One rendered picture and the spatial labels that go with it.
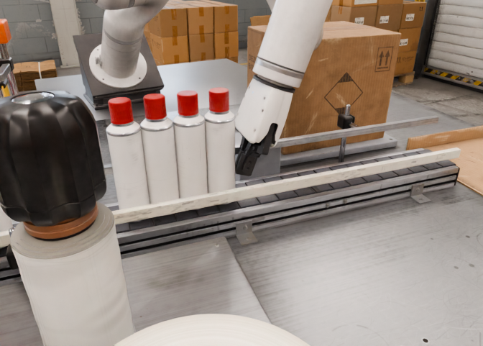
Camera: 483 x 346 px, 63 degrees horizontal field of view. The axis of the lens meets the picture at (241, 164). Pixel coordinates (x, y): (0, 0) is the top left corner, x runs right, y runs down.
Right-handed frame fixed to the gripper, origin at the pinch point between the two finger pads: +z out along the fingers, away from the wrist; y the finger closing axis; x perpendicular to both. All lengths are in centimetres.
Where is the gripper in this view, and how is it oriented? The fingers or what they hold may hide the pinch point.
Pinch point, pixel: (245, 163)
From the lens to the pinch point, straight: 72.2
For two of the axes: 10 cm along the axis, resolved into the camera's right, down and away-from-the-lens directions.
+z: -3.2, 8.9, 3.2
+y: 3.4, 4.2, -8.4
